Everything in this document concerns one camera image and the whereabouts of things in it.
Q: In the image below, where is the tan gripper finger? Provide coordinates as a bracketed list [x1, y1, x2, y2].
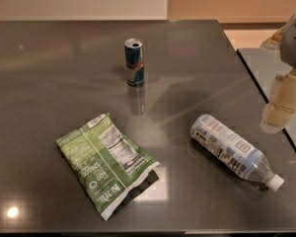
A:
[259, 68, 296, 133]
[260, 28, 283, 51]

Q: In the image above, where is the blue labelled plastic bottle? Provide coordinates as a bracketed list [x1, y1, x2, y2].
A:
[190, 115, 284, 192]

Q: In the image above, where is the blue silver energy drink can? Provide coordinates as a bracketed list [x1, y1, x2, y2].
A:
[124, 39, 144, 87]

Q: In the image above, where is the green snack bag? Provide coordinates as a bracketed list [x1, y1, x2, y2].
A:
[56, 114, 159, 220]

